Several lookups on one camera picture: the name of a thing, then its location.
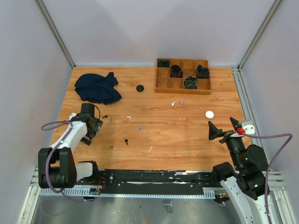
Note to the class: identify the wooden divided tray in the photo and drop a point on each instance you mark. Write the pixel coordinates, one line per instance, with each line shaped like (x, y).
(174, 85)

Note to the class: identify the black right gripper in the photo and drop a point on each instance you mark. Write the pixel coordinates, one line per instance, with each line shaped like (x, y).
(214, 132)

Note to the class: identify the white round charging case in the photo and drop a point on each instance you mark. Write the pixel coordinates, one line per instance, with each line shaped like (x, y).
(209, 114)

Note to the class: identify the rolled dark tie back-left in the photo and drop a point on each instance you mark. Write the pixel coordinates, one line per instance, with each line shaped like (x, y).
(163, 63)

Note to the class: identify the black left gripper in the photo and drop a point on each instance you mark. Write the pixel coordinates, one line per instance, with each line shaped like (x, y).
(97, 123)

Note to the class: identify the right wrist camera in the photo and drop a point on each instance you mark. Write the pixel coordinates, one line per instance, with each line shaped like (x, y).
(245, 126)

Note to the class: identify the black round charging case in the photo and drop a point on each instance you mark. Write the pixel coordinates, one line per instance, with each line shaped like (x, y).
(140, 88)

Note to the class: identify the rolled dark tie right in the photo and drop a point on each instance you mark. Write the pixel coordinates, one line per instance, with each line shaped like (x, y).
(202, 72)

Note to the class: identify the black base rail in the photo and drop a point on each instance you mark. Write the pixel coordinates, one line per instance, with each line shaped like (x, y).
(153, 183)

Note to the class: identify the aluminium frame rail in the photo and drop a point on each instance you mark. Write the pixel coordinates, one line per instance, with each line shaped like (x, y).
(268, 85)
(51, 25)

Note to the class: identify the rolled blue yellow tie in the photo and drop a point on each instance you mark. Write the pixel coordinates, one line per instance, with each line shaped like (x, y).
(190, 82)

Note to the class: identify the dark blue cloth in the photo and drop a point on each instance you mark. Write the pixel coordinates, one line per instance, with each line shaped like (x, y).
(96, 88)

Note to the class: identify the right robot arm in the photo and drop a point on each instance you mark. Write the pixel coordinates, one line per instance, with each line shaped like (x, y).
(243, 179)

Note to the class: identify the aluminium frame rail right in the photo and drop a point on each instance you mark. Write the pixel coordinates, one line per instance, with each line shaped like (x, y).
(268, 85)

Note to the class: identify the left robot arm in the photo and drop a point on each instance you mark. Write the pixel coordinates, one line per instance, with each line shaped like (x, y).
(56, 166)

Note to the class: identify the aluminium frame rail left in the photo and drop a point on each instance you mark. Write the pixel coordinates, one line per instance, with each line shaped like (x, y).
(51, 25)

